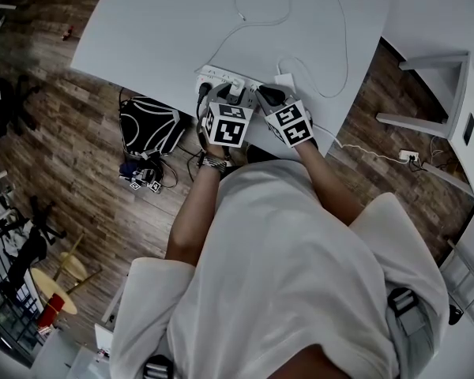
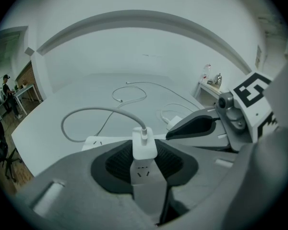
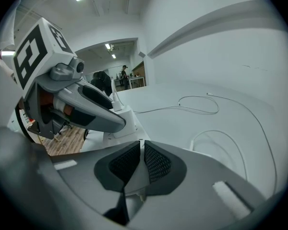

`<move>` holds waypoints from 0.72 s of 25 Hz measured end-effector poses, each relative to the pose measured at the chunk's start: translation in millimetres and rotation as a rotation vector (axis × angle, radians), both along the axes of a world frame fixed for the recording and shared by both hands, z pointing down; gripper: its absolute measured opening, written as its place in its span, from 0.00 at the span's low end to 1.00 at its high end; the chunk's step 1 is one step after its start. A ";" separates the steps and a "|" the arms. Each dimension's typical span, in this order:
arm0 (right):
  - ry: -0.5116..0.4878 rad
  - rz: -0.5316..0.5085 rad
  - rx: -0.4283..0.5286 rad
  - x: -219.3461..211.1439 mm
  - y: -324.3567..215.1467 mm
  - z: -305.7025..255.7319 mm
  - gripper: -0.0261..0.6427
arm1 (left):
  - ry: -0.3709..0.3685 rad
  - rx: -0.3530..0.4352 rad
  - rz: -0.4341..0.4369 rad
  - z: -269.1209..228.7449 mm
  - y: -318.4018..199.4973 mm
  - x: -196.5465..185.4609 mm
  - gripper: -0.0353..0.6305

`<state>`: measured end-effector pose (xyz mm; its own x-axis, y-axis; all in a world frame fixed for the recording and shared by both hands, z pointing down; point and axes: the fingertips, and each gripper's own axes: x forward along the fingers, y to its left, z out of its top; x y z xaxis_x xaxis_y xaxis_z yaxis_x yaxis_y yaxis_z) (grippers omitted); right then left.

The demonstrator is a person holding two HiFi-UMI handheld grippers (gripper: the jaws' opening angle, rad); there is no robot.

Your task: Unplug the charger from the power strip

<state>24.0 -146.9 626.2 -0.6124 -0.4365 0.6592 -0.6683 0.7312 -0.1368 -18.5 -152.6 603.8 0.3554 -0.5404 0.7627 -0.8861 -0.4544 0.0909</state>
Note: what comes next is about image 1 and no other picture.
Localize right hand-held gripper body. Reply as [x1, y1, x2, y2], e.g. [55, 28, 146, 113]
[264, 99, 316, 149]

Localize white side table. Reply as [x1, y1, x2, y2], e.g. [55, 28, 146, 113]
[374, 49, 474, 207]

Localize thin white cable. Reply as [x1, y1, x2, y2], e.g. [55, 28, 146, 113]
[429, 134, 448, 165]

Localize white power strip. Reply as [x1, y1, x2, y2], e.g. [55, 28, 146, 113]
[193, 64, 268, 118]

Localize thick white power strip cord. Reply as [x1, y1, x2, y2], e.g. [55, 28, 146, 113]
[314, 126, 401, 161]

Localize person's black trouser leg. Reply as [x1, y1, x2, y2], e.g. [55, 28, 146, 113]
[244, 144, 281, 166]

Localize small yellow round stool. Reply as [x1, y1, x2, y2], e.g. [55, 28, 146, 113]
[58, 250, 89, 282]

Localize white shirt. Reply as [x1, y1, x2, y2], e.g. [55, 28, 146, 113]
[110, 159, 450, 379]

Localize grey harness strap with buckle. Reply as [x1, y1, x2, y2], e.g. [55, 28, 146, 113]
[141, 355, 177, 379]
[386, 286, 428, 336]

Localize black plug with cable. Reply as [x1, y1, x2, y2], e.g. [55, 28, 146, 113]
[196, 84, 212, 122]

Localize beaded wrist bracelets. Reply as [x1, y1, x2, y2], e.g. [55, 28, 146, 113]
[198, 153, 228, 174]

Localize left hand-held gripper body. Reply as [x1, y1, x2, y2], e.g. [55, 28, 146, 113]
[199, 100, 255, 148]

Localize white drawer cabinet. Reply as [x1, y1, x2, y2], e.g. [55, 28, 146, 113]
[438, 242, 474, 351]

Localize person's left forearm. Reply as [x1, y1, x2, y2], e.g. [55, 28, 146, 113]
[164, 167, 223, 268]

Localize person's right forearm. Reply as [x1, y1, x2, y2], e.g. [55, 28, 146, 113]
[295, 142, 367, 229]

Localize white charger plug with cable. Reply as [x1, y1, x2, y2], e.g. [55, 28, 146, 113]
[194, 0, 293, 75]

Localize black backpack with white lines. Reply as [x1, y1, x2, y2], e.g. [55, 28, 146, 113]
[118, 96, 183, 158]

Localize black office chair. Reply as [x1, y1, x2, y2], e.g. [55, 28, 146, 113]
[0, 195, 69, 292]
[0, 63, 41, 146]

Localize large yellow round stool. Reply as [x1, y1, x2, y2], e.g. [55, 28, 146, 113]
[31, 266, 78, 316]

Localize spare hand-held gripper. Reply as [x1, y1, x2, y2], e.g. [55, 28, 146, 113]
[119, 161, 164, 193]

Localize black wire rack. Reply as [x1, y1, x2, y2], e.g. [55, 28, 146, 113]
[0, 195, 44, 355]

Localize red bucket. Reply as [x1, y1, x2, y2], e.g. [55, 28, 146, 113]
[36, 292, 66, 329]

